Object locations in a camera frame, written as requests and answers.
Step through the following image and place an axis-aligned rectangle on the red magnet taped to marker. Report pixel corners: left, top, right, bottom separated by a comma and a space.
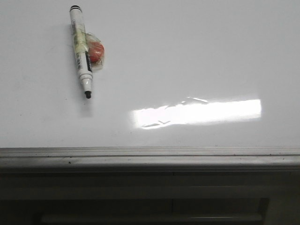
85, 33, 105, 72

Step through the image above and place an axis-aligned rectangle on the white dry-erase marker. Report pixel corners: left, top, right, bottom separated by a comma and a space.
69, 5, 93, 99

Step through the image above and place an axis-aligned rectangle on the whiteboard with aluminium frame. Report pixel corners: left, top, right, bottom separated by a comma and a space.
0, 0, 300, 173

